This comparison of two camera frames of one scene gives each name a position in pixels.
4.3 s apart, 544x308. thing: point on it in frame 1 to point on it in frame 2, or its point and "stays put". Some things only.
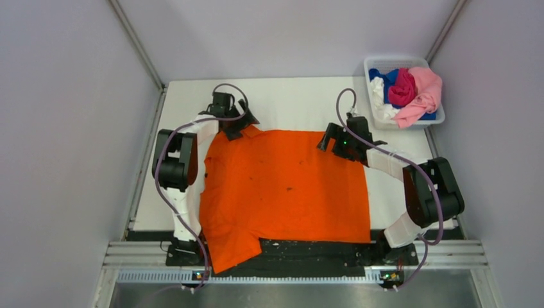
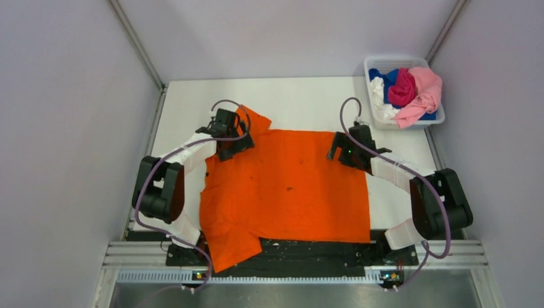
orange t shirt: (278, 187) stays put
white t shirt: (384, 112) stays put
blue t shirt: (390, 78) stays put
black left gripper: (233, 133) to (242, 144)
